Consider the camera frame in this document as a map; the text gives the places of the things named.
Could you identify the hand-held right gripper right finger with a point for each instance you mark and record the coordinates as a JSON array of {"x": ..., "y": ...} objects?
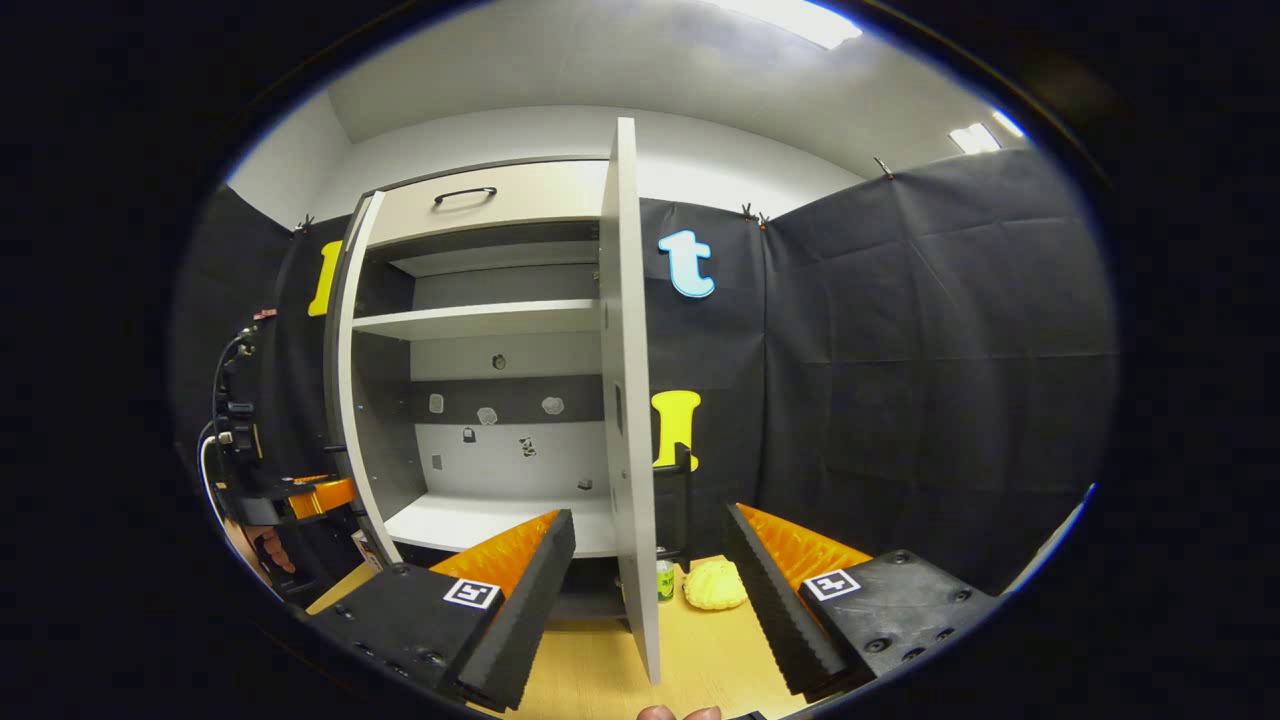
[{"x": 770, "y": 600}]

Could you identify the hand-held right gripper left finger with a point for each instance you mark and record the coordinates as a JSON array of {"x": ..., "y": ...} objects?
[{"x": 530, "y": 600}]

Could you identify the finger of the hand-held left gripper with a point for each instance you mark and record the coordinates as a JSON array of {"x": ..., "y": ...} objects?
[{"x": 330, "y": 495}]

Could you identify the beige camera-sticker cabinet door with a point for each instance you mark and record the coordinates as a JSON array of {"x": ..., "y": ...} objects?
[{"x": 350, "y": 400}]

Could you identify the beige cherry-sticker cabinet door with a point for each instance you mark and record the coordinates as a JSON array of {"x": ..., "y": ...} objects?
[{"x": 628, "y": 400}]

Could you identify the beige double-door shoe cabinet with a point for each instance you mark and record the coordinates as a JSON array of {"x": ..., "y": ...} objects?
[{"x": 540, "y": 190}]

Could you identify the white cabinet shelf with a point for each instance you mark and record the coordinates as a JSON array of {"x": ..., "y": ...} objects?
[{"x": 480, "y": 320}]

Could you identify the yellow bumpy round object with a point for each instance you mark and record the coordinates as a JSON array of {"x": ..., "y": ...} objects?
[{"x": 715, "y": 585}]

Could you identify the small printed box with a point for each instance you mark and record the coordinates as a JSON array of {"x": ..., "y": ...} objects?
[{"x": 368, "y": 550}]

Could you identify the green can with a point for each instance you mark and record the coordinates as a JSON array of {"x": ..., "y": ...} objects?
[{"x": 665, "y": 582}]

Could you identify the black backdrop cloth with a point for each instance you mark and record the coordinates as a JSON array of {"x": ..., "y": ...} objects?
[{"x": 900, "y": 350}]

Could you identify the small ceiling light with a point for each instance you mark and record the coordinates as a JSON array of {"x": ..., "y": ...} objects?
[{"x": 975, "y": 138}]

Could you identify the long ceiling light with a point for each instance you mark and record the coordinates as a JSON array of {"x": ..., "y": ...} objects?
[{"x": 790, "y": 18}]

